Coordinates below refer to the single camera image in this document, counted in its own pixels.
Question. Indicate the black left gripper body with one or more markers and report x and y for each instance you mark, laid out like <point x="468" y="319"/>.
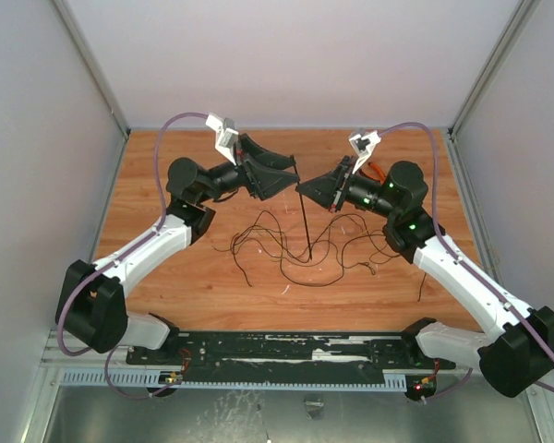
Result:
<point x="241" y="157"/>

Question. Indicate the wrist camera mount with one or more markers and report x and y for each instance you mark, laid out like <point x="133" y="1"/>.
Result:
<point x="363" y="144"/>
<point x="226" y="135"/>

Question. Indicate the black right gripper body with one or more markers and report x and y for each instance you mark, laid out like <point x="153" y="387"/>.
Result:
<point x="342" y="185"/>

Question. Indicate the black zip tie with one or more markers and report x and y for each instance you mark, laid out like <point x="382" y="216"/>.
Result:
<point x="304" y="213"/>

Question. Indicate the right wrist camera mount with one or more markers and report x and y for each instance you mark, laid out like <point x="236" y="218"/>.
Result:
<point x="363" y="144"/>

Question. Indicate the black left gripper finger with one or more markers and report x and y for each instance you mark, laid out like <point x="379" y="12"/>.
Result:
<point x="265" y="182"/>
<point x="265" y="157"/>

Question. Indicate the orange handled pliers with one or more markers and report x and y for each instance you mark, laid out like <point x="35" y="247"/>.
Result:
<point x="381" y="176"/>

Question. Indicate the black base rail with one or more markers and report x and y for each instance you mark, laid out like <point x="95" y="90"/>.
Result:
<point x="271" y="358"/>

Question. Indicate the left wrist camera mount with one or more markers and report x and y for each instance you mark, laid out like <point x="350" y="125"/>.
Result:
<point x="226" y="135"/>

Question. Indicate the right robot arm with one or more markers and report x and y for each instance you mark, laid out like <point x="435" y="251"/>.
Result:
<point x="514" y="347"/>

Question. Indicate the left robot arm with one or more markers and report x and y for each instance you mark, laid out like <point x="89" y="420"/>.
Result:
<point x="92" y="303"/>

